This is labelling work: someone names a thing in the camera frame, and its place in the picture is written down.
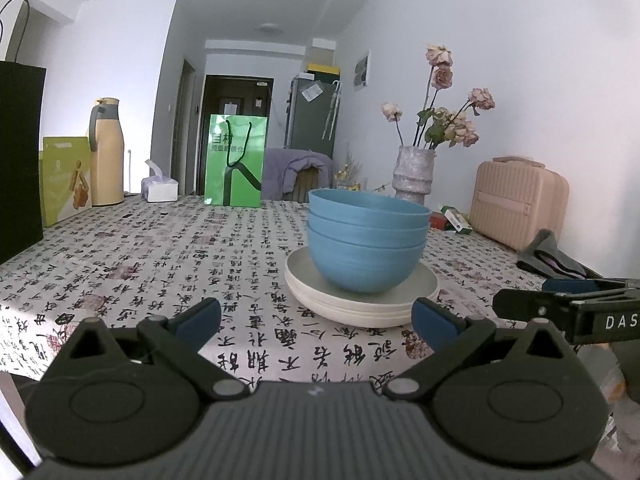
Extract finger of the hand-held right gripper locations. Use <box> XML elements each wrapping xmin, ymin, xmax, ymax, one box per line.
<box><xmin>542</xmin><ymin>276</ymin><xmax>640</xmax><ymax>292</ymax></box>
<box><xmin>492</xmin><ymin>288</ymin><xmax>581</xmax><ymax>322</ymax></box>

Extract purple tissue pack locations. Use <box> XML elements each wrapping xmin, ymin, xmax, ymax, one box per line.
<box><xmin>141</xmin><ymin>160</ymin><xmax>179</xmax><ymax>203</ymax></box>

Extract wall picture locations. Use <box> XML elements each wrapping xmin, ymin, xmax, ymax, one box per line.
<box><xmin>352</xmin><ymin>51</ymin><xmax>372</xmax><ymax>93</ymax></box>

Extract yellow-green snack box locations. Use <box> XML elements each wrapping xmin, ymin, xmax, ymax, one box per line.
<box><xmin>41</xmin><ymin>136</ymin><xmax>93</xmax><ymax>227</ymax></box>

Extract wooden chair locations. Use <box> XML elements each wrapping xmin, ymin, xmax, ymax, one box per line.
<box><xmin>292</xmin><ymin>167</ymin><xmax>321</xmax><ymax>203</ymax></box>

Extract textured grey vase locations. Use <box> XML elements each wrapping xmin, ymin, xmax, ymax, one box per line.
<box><xmin>392</xmin><ymin>146</ymin><xmax>437</xmax><ymax>207</ymax></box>

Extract black pouch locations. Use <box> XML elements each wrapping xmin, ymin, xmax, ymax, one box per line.
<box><xmin>516</xmin><ymin>229</ymin><xmax>591</xmax><ymax>279</ymax></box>

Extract black paper bag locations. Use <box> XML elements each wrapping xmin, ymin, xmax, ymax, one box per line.
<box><xmin>0</xmin><ymin>0</ymin><xmax>47</xmax><ymax>265</ymax></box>

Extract yellow flower branches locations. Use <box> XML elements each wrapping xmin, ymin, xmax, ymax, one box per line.
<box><xmin>334</xmin><ymin>167</ymin><xmax>397</xmax><ymax>197</ymax></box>

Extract beige thermos jug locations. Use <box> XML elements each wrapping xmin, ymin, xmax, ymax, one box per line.
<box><xmin>89</xmin><ymin>98</ymin><xmax>125</xmax><ymax>207</ymax></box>

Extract beige small suitcase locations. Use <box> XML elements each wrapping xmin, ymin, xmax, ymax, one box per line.
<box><xmin>470</xmin><ymin>156</ymin><xmax>571</xmax><ymax>252</ymax></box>

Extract green paper bag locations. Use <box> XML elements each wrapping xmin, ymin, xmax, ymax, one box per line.
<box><xmin>203</xmin><ymin>114</ymin><xmax>269</xmax><ymax>208</ymax></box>

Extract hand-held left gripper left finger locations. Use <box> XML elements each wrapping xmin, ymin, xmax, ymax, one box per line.
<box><xmin>47</xmin><ymin>297</ymin><xmax>251</xmax><ymax>402</ymax></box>

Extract grey refrigerator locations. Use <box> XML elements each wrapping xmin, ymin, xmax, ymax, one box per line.
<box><xmin>285</xmin><ymin>74</ymin><xmax>342</xmax><ymax>152</ymax></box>

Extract white folded umbrella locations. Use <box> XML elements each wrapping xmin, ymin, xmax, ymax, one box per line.
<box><xmin>324</xmin><ymin>79</ymin><xmax>342</xmax><ymax>141</ymax></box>

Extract yellow box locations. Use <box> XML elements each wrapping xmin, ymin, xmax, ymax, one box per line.
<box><xmin>306</xmin><ymin>62</ymin><xmax>341</xmax><ymax>81</ymax></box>

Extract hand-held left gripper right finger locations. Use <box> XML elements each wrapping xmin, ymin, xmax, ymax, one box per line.
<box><xmin>382</xmin><ymin>297</ymin><xmax>591</xmax><ymax>402</ymax></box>

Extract dark entrance door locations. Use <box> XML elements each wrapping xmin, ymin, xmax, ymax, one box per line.
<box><xmin>202</xmin><ymin>74</ymin><xmax>275</xmax><ymax>196</ymax></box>

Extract white green carton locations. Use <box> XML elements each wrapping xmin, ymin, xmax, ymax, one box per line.
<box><xmin>441</xmin><ymin>206</ymin><xmax>473</xmax><ymax>236</ymax></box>

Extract dried pink roses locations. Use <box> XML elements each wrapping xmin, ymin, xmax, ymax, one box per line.
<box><xmin>381</xmin><ymin>44</ymin><xmax>497</xmax><ymax>151</ymax></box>

